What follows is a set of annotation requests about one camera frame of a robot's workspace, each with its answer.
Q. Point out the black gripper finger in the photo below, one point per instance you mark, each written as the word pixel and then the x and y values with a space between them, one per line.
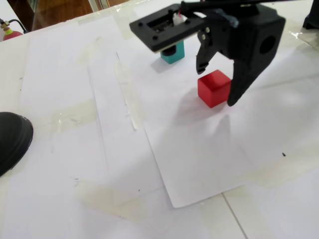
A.
pixel 205 52
pixel 243 79

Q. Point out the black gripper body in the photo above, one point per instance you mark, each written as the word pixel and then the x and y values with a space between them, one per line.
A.
pixel 249 45

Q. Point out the teal blue wooden cube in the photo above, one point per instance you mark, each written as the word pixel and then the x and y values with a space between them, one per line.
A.
pixel 178 53

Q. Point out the red wooden cube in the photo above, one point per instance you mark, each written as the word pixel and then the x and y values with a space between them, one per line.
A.
pixel 213 87

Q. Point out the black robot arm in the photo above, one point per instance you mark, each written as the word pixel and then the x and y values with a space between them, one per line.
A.
pixel 312 15

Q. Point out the white paper sheet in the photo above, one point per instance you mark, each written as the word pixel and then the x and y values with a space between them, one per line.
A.
pixel 62 62
pixel 199 149

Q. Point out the clear adhesive tape strip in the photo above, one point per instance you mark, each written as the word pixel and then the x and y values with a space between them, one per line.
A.
pixel 122 25
pixel 274 171
pixel 109 199
pixel 72 117
pixel 134 119

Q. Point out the red fire extinguisher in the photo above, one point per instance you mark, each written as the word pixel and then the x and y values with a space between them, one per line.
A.
pixel 12 35

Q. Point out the black rounded plastic object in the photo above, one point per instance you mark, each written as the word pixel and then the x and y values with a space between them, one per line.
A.
pixel 12 139

